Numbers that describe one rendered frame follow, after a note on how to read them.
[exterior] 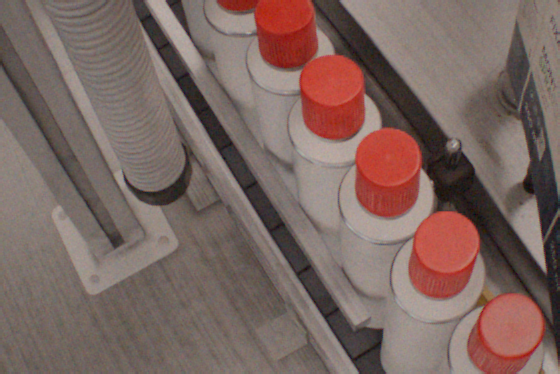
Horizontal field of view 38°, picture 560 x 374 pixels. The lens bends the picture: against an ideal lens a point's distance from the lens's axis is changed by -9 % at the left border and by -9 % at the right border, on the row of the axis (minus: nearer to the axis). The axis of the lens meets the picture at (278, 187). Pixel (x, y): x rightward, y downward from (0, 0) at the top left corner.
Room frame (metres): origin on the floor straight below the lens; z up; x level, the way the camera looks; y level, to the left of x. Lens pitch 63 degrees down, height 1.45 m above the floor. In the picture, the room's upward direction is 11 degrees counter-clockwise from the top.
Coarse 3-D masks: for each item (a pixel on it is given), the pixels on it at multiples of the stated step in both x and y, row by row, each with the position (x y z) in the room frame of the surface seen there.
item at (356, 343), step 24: (168, 0) 0.49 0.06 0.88; (144, 24) 0.47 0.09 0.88; (168, 48) 0.43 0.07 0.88; (192, 96) 0.38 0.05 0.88; (216, 120) 0.35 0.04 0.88; (216, 144) 0.33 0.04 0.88; (240, 168) 0.31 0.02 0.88; (264, 216) 0.27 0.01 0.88; (288, 240) 0.25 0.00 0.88; (312, 288) 0.21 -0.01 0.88; (336, 312) 0.19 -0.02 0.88; (360, 336) 0.16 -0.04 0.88; (360, 360) 0.15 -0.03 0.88
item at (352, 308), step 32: (160, 0) 0.42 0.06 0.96; (192, 64) 0.35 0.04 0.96; (224, 96) 0.32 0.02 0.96; (224, 128) 0.30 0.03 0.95; (256, 160) 0.27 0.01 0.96; (288, 192) 0.24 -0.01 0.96; (288, 224) 0.22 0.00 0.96; (320, 256) 0.20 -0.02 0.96; (352, 288) 0.17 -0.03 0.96; (352, 320) 0.15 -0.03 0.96
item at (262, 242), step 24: (168, 72) 0.41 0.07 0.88; (168, 96) 0.39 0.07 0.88; (192, 120) 0.36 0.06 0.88; (192, 144) 0.35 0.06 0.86; (216, 168) 0.31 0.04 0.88; (240, 192) 0.29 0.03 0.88; (240, 216) 0.27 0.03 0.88; (264, 240) 0.25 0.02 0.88; (264, 264) 0.24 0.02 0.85; (288, 264) 0.23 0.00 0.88; (288, 288) 0.21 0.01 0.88; (312, 312) 0.19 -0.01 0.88; (312, 336) 0.18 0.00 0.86; (336, 336) 0.18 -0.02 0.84; (336, 360) 0.15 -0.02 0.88
